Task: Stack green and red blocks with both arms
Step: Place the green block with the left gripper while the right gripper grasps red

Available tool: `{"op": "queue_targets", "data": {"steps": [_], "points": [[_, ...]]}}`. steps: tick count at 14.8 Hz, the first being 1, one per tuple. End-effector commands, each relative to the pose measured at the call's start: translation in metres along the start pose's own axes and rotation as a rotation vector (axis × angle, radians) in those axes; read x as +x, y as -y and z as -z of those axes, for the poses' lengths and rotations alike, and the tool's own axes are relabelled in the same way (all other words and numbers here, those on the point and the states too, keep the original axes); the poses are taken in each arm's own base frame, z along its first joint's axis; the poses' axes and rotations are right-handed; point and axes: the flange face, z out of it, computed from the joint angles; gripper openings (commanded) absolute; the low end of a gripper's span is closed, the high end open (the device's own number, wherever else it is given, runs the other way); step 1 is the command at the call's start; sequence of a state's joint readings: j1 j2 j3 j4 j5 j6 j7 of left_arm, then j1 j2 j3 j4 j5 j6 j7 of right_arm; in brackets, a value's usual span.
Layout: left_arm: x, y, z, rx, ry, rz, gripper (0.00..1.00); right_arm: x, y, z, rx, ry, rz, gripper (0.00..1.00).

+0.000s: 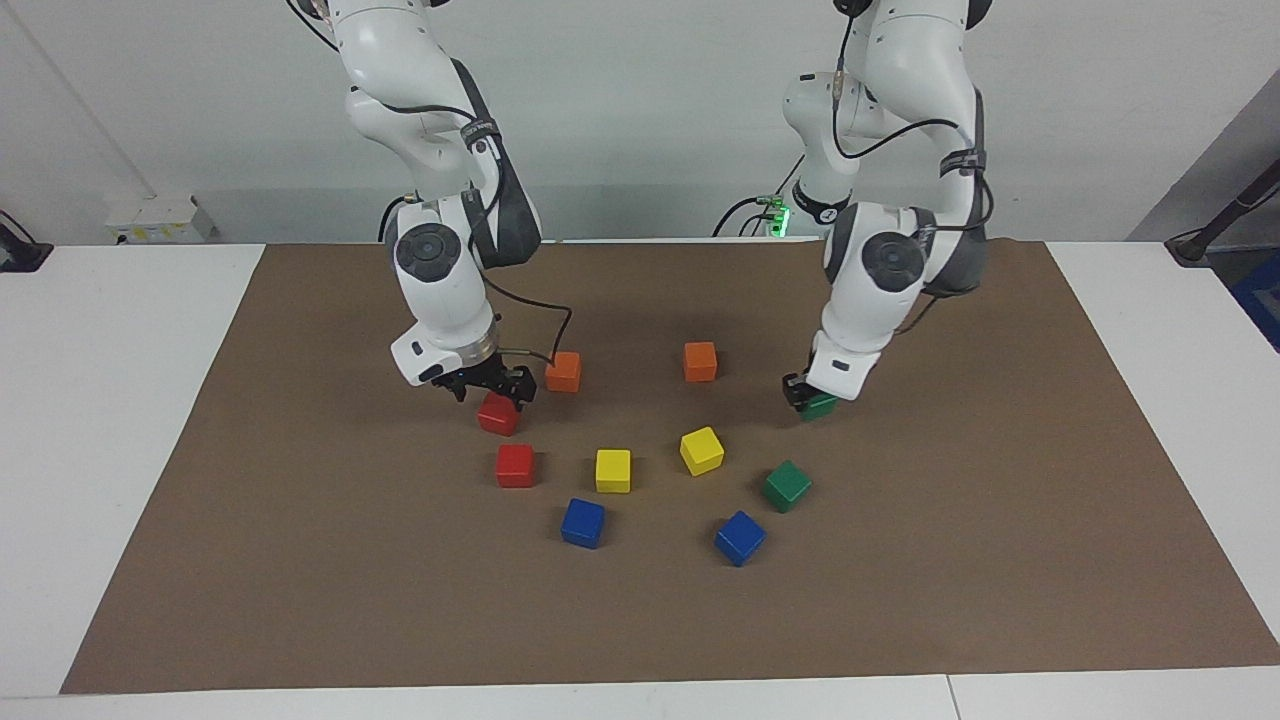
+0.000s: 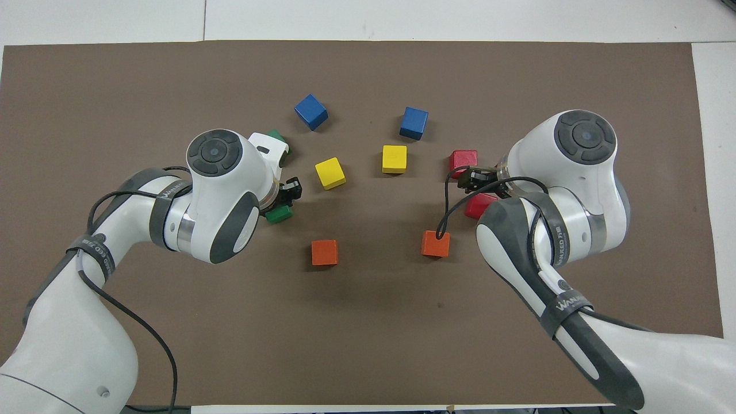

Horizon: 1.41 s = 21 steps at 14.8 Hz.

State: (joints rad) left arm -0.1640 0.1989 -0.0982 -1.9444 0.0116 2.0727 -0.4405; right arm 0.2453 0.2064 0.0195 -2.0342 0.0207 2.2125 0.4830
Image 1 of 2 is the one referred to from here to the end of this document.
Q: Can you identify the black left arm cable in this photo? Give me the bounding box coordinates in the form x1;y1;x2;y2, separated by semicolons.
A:
833;0;994;333

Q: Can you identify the black base cables green light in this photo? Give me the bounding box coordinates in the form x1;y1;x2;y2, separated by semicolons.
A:
712;153;807;239

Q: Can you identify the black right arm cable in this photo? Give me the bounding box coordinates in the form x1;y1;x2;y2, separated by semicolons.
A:
285;0;574;367

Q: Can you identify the red wooden cube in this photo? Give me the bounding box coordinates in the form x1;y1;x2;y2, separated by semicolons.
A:
477;391;522;438
495;444;537;489

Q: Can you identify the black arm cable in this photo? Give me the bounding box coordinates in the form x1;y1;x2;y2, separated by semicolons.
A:
833;0;994;333
285;0;574;367

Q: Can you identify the blue crate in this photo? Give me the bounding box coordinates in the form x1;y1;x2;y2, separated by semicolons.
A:
1232;250;1280;353

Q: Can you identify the blue wooden cube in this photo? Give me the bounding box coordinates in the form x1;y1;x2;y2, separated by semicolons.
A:
560;498;607;550
714;510;768;568

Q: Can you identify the brown table mat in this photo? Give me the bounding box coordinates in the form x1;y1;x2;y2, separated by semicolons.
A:
60;238;1280;695

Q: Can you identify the black stand pole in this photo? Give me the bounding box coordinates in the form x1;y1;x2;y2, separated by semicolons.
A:
1165;160;1280;267

